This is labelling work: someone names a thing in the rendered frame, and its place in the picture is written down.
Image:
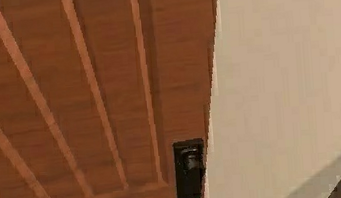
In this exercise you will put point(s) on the brown wooden room door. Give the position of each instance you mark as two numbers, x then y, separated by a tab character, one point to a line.
78	93

